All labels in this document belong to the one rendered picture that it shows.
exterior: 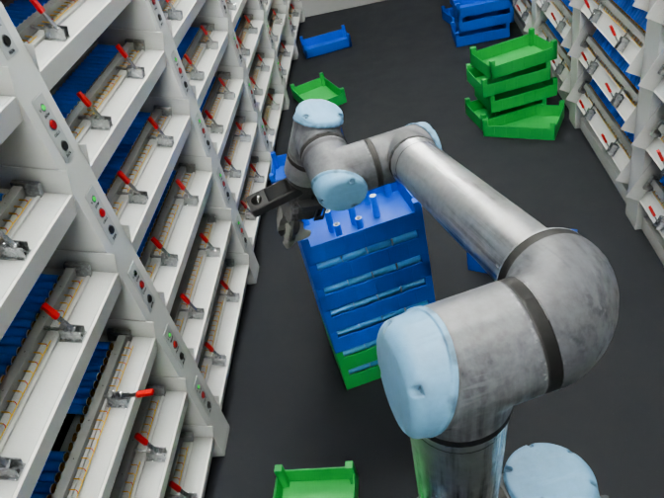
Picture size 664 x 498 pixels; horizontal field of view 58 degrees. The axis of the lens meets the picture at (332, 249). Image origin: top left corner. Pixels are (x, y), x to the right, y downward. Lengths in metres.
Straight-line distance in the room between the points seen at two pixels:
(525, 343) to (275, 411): 1.31
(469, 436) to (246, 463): 1.18
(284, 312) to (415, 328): 1.53
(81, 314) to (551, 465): 0.89
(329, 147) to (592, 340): 0.63
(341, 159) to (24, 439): 0.68
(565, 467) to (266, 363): 1.06
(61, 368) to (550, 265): 0.84
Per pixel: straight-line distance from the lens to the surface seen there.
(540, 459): 1.15
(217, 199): 2.01
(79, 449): 1.25
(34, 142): 1.18
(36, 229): 1.14
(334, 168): 1.05
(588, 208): 2.32
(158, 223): 1.70
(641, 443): 1.68
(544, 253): 0.63
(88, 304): 1.26
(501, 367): 0.56
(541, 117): 2.88
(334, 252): 1.44
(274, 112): 3.14
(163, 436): 1.49
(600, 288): 0.62
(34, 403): 1.12
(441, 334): 0.55
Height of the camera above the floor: 1.39
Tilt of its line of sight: 38 degrees down
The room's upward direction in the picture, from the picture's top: 15 degrees counter-clockwise
